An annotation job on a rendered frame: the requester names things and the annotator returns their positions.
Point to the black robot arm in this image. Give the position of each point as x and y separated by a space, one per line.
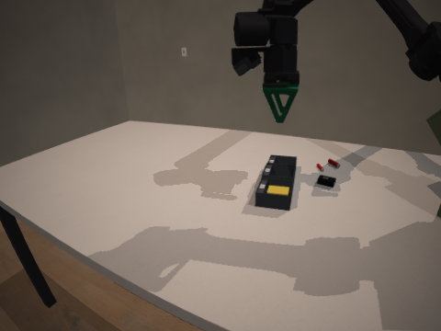
253 29

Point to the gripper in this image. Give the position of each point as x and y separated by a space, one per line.
288 75

